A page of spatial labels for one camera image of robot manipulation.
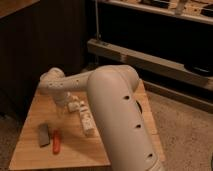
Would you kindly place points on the grey sponge block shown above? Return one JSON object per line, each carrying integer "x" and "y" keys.
{"x": 43, "y": 135}

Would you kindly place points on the white rectangular block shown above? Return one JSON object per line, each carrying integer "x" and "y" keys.
{"x": 73, "y": 106}

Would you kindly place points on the white labelled bottle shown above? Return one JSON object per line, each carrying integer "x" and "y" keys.
{"x": 86, "y": 120}

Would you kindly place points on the upper bench with clutter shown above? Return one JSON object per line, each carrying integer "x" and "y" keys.
{"x": 191, "y": 10}

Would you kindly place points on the wooden folding table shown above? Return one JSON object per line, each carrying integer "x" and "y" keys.
{"x": 77, "y": 151}

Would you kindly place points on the metal pole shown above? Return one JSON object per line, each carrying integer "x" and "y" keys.
{"x": 98, "y": 36}

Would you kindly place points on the green bowl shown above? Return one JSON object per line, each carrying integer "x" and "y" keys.
{"x": 139, "y": 107}

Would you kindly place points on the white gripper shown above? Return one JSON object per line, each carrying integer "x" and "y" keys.
{"x": 62, "y": 99}

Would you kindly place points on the wooden shelf rail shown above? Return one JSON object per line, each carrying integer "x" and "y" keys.
{"x": 159, "y": 66}

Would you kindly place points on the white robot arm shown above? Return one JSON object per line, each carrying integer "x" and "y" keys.
{"x": 110, "y": 93}

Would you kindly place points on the dark wooden cabinet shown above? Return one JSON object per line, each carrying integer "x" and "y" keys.
{"x": 50, "y": 33}

